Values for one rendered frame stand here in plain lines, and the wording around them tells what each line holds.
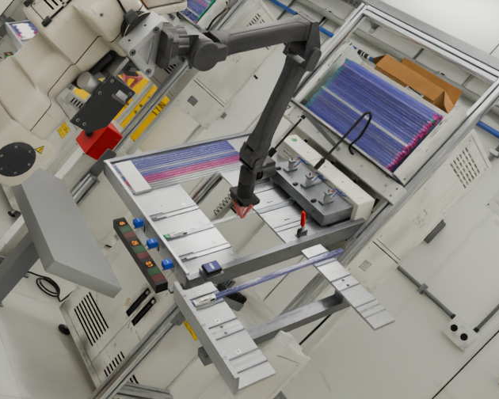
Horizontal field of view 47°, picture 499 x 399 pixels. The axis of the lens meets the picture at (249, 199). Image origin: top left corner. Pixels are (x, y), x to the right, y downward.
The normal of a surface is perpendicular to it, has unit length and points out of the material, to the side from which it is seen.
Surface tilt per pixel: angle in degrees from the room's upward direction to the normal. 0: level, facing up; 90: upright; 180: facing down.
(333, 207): 43
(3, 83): 82
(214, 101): 90
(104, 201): 90
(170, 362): 90
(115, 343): 90
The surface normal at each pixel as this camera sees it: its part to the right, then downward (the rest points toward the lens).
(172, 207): 0.12, -0.80
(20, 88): -0.36, -0.41
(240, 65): 0.53, 0.55
